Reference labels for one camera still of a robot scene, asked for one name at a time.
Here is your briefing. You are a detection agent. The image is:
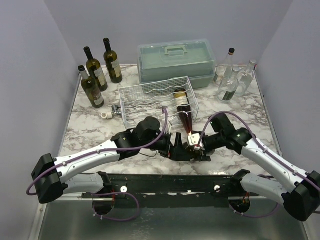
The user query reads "white wire wine rack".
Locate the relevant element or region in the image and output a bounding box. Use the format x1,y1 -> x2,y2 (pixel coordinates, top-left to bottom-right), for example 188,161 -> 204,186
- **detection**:
118,76 -> 199,129

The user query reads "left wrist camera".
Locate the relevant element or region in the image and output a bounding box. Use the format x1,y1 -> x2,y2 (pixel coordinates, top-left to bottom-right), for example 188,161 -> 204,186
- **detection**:
166,118 -> 173,134

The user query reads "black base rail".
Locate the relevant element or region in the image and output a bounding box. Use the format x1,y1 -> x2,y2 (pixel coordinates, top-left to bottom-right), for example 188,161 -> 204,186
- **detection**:
82,172 -> 276,210

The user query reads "clear bottle dark label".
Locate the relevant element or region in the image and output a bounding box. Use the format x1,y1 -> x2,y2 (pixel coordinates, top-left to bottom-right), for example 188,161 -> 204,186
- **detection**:
216,66 -> 240,103

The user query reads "green plastic toolbox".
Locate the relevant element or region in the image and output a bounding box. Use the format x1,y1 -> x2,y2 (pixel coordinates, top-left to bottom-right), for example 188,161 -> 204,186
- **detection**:
137,39 -> 216,89

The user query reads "clear bottle cream label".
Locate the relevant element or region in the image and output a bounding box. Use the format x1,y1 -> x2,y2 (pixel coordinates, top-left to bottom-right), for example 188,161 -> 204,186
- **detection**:
213,48 -> 235,86

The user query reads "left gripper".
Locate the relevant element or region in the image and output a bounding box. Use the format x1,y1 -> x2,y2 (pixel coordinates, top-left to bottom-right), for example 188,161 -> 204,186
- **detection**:
140,129 -> 191,161

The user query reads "red wine bottle gold cap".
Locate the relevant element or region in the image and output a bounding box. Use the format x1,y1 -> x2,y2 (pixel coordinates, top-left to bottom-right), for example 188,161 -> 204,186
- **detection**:
173,88 -> 193,135

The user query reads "dark wine bottle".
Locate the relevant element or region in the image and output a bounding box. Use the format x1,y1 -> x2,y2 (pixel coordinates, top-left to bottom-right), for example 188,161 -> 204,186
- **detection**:
83,46 -> 108,92
103,38 -> 123,84

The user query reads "clear bottle silver cap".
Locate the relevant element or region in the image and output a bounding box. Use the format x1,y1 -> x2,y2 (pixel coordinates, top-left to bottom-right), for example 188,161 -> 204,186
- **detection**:
235,59 -> 257,96

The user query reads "dark bottle silver neck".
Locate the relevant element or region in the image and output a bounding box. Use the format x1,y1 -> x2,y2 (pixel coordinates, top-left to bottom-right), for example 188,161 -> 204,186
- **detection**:
183,142 -> 200,162

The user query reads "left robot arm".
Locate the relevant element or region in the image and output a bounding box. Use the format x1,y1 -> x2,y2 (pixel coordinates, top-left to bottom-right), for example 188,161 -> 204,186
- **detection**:
31,116 -> 192,204

